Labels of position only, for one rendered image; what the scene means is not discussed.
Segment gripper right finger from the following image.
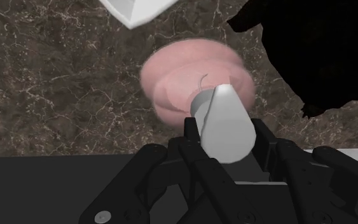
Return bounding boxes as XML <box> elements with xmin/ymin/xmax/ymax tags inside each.
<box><xmin>251</xmin><ymin>118</ymin><xmax>358</xmax><ymax>224</ymax></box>

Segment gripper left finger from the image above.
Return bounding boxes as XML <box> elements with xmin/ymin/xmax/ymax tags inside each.
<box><xmin>78</xmin><ymin>117</ymin><xmax>260</xmax><ymax>224</ymax></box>

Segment light grey tapered cylinder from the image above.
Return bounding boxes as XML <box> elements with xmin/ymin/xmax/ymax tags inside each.
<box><xmin>189</xmin><ymin>83</ymin><xmax>257</xmax><ymax>164</ymax></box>

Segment pink round bowl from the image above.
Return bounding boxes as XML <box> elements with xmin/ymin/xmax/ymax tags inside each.
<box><xmin>139</xmin><ymin>38</ymin><xmax>256</xmax><ymax>130</ymax></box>

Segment black ragged-edged object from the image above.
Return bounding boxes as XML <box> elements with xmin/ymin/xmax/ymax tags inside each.
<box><xmin>226</xmin><ymin>0</ymin><xmax>358</xmax><ymax>118</ymax></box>

